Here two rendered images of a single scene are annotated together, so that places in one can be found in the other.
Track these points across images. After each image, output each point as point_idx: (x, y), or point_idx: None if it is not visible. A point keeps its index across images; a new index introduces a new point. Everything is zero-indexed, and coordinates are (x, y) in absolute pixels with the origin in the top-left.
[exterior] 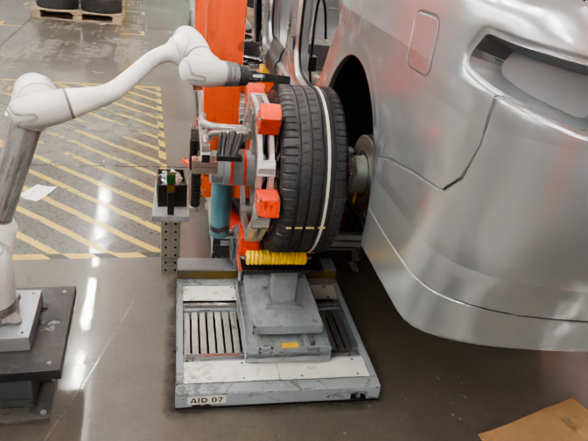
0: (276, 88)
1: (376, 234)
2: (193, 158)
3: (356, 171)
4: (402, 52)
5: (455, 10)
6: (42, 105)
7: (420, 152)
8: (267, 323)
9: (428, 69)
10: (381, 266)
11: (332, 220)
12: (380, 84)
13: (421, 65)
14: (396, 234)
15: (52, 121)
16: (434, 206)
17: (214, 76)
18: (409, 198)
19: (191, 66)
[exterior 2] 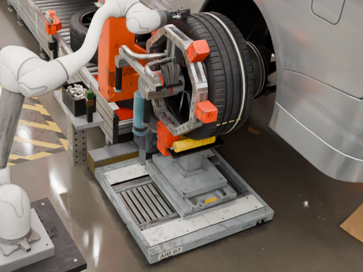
0: (188, 22)
1: (289, 121)
2: (147, 89)
3: None
4: (304, 2)
5: None
6: (49, 77)
7: (334, 73)
8: (191, 188)
9: (336, 21)
10: (298, 142)
11: (246, 112)
12: (279, 19)
13: (328, 16)
14: (313, 123)
15: (55, 87)
16: (353, 108)
17: (154, 25)
18: (324, 101)
19: (140, 22)
